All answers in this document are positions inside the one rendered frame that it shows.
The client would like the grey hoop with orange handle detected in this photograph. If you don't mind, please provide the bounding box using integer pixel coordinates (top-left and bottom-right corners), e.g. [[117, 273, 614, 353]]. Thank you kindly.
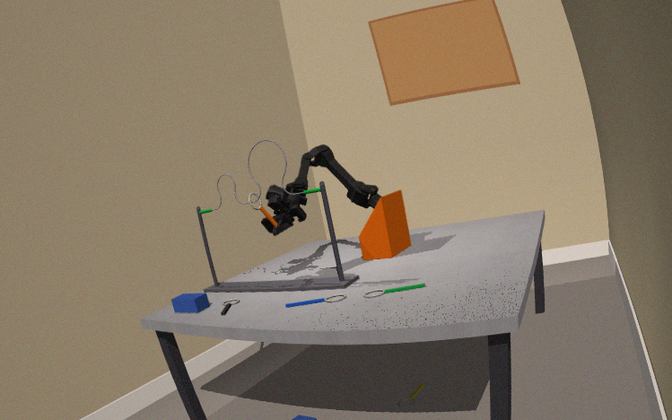
[[249, 193, 278, 228]]

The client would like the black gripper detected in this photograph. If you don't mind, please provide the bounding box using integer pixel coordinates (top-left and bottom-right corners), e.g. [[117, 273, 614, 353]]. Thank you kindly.
[[261, 200, 307, 236]]

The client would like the grey loop with blue handle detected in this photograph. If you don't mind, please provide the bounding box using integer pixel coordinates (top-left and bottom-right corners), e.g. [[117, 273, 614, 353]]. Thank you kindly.
[[285, 293, 346, 308]]

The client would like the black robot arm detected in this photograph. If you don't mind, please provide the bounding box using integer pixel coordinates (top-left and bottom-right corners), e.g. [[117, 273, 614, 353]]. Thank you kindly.
[[266, 144, 381, 214]]

